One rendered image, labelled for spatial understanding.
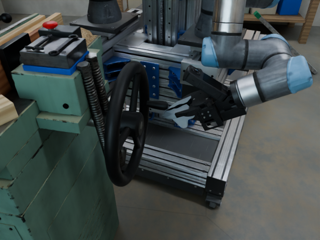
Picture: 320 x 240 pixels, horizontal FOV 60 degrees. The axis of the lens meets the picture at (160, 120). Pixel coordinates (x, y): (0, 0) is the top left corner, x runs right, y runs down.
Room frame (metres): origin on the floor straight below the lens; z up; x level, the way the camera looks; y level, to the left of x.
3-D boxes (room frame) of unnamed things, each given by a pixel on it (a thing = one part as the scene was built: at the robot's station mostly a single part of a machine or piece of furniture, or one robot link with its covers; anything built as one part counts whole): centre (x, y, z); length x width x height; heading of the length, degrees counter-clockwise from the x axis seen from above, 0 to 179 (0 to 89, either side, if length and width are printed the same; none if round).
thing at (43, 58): (0.54, 0.21, 0.99); 0.13 x 0.11 x 0.06; 169
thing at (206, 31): (1.07, -0.21, 0.87); 0.15 x 0.15 x 0.10
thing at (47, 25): (0.58, 0.23, 1.02); 0.03 x 0.03 x 0.01
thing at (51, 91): (0.54, 0.21, 0.91); 0.15 x 0.14 x 0.09; 169
